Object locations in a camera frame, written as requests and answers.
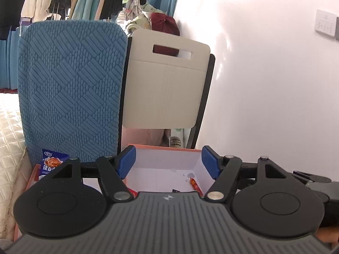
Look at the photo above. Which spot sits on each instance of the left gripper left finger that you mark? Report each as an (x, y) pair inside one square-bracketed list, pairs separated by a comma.
[(112, 172)]

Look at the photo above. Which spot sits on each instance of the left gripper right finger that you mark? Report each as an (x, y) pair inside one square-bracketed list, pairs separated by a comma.
[(224, 171)]

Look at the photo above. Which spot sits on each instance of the red sausage stick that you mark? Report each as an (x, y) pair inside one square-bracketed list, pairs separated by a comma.
[(196, 187)]

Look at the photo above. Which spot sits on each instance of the blue spicy cabbage snack bag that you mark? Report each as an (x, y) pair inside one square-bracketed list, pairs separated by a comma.
[(50, 161)]

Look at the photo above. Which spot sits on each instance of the pink left box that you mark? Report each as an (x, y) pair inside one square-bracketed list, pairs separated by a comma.
[(59, 205)]

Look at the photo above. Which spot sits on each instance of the cream quilted pillow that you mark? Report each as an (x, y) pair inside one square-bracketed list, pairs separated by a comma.
[(16, 168)]

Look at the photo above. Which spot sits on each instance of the blue textured cushion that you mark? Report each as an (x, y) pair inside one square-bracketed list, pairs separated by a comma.
[(69, 87)]

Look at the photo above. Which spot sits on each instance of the beige chair back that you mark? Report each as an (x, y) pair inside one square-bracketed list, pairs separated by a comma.
[(166, 83)]

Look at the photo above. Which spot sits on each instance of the dark red garment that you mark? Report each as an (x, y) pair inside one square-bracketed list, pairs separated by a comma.
[(162, 23)]

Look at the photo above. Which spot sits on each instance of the blue curtain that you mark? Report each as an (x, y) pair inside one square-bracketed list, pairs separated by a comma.
[(9, 61)]

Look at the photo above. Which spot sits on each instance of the white wall switch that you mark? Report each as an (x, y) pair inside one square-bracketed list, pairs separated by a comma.
[(326, 23)]

